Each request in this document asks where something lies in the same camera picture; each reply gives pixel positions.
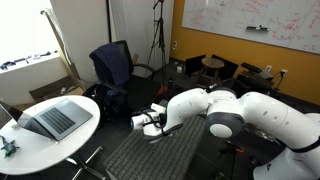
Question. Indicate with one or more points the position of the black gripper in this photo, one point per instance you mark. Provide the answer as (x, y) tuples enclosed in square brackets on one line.
[(162, 119)]

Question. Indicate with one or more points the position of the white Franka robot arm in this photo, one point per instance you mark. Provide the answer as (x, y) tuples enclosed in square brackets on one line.
[(260, 113)]

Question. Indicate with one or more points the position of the black bag with orange trim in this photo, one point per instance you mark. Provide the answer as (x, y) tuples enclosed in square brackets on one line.
[(173, 90)]

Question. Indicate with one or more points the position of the black office chair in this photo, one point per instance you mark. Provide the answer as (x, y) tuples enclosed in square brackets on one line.
[(143, 90)]

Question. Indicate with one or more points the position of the small black cylinder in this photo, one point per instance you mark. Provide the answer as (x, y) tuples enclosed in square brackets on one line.
[(170, 83)]

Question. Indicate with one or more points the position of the small white floor item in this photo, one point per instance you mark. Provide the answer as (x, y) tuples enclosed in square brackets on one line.
[(179, 69)]

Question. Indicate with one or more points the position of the black flat monitor panel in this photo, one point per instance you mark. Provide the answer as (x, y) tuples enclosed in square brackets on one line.
[(193, 65), (231, 70)]

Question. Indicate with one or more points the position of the black backpack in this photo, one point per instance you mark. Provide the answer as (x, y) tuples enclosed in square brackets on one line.
[(96, 100)]

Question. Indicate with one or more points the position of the dark blue cloth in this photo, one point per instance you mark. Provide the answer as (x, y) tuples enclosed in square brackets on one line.
[(111, 63)]

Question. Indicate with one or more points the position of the round wooden stool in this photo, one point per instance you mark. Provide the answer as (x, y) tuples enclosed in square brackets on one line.
[(213, 62)]

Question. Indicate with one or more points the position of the black stand with red knob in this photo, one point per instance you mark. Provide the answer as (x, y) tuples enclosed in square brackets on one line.
[(233, 148)]

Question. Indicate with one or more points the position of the black equipment case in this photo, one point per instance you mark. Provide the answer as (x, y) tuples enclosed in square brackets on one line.
[(256, 83)]

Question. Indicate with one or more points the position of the grey open laptop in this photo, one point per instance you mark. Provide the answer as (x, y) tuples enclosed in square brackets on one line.
[(60, 118)]

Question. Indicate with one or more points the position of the black device on case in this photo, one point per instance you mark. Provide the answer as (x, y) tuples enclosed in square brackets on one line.
[(251, 67)]

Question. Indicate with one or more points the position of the round white table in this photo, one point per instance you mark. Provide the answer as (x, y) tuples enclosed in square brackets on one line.
[(50, 150)]

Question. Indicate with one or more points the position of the open cardboard box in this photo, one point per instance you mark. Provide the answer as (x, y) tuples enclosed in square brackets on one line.
[(50, 88)]

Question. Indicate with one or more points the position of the leaning folded cardboard sheet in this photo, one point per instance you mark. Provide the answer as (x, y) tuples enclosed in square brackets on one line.
[(61, 43)]

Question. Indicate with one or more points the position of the black whiteboard eraser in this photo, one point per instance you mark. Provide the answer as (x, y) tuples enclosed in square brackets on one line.
[(257, 28)]

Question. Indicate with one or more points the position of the white counter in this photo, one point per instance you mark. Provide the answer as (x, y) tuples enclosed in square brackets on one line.
[(30, 80)]

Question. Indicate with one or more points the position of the green toy lizard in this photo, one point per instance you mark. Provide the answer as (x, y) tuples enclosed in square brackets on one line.
[(8, 148)]

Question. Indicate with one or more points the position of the black items on counter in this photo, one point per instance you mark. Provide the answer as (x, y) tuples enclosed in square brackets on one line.
[(13, 62)]

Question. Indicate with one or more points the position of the yellow wall outlet plate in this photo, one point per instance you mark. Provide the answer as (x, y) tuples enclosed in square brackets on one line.
[(174, 45)]

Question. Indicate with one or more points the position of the black camera tripod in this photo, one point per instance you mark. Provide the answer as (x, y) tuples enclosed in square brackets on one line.
[(161, 33)]

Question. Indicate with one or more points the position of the white wall outlet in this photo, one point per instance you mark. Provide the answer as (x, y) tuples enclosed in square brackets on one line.
[(284, 71), (268, 68)]

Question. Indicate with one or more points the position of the wall whiteboard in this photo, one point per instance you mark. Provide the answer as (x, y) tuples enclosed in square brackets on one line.
[(233, 16)]

